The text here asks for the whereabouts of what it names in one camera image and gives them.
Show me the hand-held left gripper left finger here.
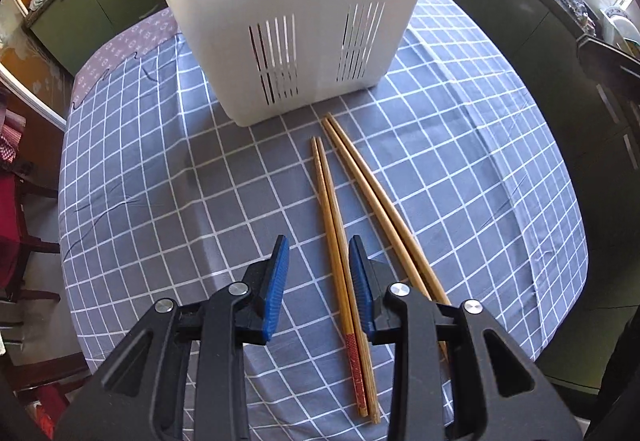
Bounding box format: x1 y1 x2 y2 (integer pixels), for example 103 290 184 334
55 235 291 441

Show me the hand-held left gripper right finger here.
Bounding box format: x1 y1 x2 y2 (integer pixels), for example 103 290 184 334
348 235 583 441

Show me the red patterned bamboo chopstick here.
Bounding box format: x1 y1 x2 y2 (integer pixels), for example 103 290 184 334
309 136 369 418

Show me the brown bamboo chopstick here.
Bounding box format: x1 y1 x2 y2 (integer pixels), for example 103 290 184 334
315 136 383 423

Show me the long plain bamboo chopstick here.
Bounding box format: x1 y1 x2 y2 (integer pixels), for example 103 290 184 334
327 114 452 307
321 118 449 359

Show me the blue checked tablecloth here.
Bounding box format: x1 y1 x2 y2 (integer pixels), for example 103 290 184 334
57 0 591 441

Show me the red wooden chair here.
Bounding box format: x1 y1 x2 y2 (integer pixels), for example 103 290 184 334
0 116 61 302

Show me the purple patterned cloth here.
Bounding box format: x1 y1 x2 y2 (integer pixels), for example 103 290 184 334
70 8 181 107

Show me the green sink base cabinet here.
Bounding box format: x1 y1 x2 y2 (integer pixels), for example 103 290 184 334
430 0 640 312

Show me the sliding glass door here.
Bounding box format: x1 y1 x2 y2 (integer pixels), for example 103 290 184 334
0 0 71 132

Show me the dish rack with plates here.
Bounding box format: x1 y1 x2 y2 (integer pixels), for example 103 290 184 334
600 4 640 58

